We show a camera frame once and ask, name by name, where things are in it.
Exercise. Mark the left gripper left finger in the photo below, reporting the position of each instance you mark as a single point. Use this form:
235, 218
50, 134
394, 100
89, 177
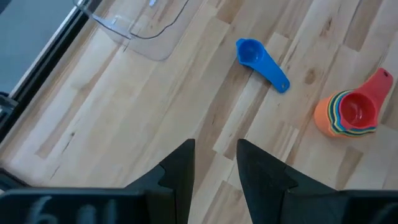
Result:
177, 180

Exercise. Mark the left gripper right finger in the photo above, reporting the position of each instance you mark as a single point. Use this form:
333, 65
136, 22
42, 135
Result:
261, 180

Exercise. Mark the orange measuring cup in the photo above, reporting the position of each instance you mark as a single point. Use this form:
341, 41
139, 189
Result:
320, 119

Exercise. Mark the green measuring cup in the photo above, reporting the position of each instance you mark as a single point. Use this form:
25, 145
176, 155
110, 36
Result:
328, 116

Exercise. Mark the yellow measuring cup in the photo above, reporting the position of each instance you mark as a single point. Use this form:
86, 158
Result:
333, 110

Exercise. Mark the teal measuring cup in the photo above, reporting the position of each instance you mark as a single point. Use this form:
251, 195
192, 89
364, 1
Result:
337, 109

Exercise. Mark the red measuring cup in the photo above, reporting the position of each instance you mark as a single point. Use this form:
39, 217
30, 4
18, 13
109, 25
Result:
357, 110

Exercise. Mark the blue measuring cup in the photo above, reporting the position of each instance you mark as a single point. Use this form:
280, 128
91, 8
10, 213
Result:
255, 56

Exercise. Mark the clear plastic basket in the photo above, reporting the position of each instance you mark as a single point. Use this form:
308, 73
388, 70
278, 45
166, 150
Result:
146, 34

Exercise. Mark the black aluminium table frame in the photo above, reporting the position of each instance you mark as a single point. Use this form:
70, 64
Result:
46, 65

